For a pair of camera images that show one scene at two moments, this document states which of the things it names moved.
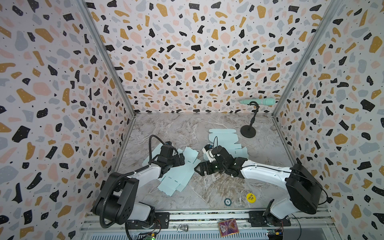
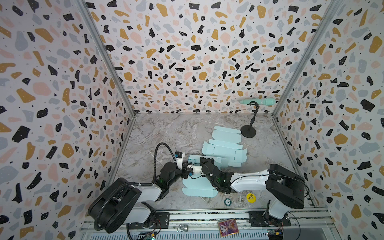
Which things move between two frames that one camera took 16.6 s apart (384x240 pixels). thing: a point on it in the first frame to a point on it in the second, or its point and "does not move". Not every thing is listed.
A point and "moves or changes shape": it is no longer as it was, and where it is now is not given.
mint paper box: (175, 179) moves or changes shape
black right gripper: (208, 166) to (202, 163)
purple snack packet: (228, 227) does not move
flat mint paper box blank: (227, 138) does not move
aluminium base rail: (206, 226) does not move
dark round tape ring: (227, 201) does not move
